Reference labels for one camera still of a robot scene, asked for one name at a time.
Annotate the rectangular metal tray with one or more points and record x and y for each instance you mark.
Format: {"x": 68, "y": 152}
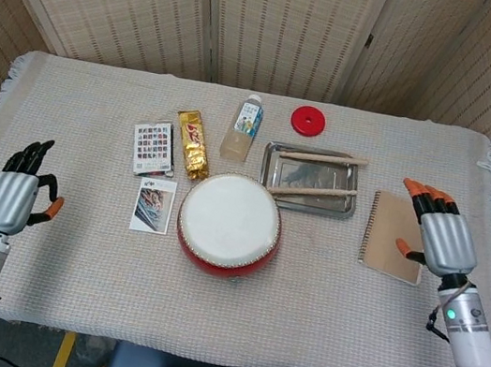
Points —
{"x": 309, "y": 173}

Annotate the white picture card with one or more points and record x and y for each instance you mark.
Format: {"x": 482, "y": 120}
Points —
{"x": 153, "y": 207}

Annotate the brown spiral notebook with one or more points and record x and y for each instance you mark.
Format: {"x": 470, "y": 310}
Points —
{"x": 386, "y": 246}

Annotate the red round disc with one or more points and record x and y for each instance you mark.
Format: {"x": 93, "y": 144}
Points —
{"x": 315, "y": 127}

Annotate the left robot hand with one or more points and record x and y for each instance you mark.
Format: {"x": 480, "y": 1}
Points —
{"x": 7, "y": 198}

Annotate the woven folding screen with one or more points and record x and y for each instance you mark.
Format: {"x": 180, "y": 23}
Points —
{"x": 277, "y": 32}

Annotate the clear drink bottle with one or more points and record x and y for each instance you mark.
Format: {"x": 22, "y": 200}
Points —
{"x": 239, "y": 139}

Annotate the gold snack packet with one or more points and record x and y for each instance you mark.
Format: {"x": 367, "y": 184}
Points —
{"x": 194, "y": 146}

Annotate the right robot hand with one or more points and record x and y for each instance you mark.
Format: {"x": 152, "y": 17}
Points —
{"x": 446, "y": 243}

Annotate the beige woven tablecloth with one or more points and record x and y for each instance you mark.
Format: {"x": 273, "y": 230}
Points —
{"x": 70, "y": 257}

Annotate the wooden drumstick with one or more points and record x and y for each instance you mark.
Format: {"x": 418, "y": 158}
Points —
{"x": 315, "y": 191}
{"x": 326, "y": 158}

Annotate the card box colourful squares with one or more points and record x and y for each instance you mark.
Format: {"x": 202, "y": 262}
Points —
{"x": 153, "y": 146}

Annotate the red drum white skin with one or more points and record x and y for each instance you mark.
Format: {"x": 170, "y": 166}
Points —
{"x": 229, "y": 219}

